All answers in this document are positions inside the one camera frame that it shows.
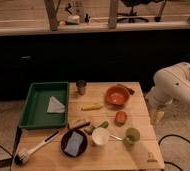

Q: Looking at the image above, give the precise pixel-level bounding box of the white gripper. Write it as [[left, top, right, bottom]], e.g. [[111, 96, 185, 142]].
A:
[[145, 87, 172, 125]]

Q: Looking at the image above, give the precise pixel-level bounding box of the yellow banana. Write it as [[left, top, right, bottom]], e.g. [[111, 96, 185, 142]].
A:
[[81, 104, 103, 111]]

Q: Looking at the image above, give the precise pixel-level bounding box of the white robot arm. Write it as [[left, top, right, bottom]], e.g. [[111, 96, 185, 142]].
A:
[[145, 62, 190, 125]]

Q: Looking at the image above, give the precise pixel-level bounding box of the green plastic tray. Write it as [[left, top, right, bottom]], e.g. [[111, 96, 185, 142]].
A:
[[19, 82, 69, 129]]

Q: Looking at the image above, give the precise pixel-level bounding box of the green cup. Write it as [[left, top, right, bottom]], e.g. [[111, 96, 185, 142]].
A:
[[124, 128, 140, 145]]

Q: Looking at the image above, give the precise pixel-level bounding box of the orange bowl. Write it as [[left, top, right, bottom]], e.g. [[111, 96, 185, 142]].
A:
[[105, 86, 130, 106]]

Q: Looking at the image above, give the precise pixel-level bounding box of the metal spoon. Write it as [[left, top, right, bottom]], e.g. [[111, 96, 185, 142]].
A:
[[109, 134, 123, 141]]

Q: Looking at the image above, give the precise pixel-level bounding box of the green vegetable toy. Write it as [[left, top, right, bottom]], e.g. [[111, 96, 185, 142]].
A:
[[84, 121, 109, 135]]

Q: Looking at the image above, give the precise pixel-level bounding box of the white cup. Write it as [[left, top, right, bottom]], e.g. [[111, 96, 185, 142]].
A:
[[92, 127, 109, 146]]

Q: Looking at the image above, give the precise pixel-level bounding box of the dark metal cup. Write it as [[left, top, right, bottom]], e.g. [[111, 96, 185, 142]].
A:
[[76, 80, 86, 95]]

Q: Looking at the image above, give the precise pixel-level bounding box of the wooden block brush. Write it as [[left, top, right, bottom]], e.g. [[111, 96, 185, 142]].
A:
[[68, 119, 90, 130]]

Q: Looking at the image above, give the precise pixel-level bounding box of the black plate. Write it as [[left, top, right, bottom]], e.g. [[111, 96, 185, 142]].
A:
[[61, 130, 88, 157]]

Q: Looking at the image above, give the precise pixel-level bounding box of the blue sponge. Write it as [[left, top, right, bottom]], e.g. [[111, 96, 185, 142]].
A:
[[65, 131, 83, 157]]

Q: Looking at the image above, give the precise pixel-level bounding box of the white folded cloth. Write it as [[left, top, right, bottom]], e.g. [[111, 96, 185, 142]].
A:
[[47, 96, 65, 113]]

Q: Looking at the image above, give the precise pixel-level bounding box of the wooden table leg middle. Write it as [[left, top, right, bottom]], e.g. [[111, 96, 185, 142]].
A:
[[108, 0, 118, 29]]

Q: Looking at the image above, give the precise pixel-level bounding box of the wooden table leg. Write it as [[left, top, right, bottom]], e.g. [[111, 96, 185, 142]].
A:
[[44, 0, 61, 31], [108, 0, 118, 29]]

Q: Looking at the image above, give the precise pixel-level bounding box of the black office chair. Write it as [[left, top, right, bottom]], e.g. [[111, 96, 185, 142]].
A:
[[117, 0, 148, 23]]

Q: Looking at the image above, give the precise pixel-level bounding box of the white dish brush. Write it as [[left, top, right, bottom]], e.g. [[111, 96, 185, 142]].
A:
[[14, 131, 59, 165]]

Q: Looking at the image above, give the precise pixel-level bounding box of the wooden table leg left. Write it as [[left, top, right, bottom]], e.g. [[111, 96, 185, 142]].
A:
[[44, 0, 61, 31]]

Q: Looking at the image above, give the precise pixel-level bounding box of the black cable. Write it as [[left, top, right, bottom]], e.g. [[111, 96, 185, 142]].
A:
[[158, 133, 190, 171]]

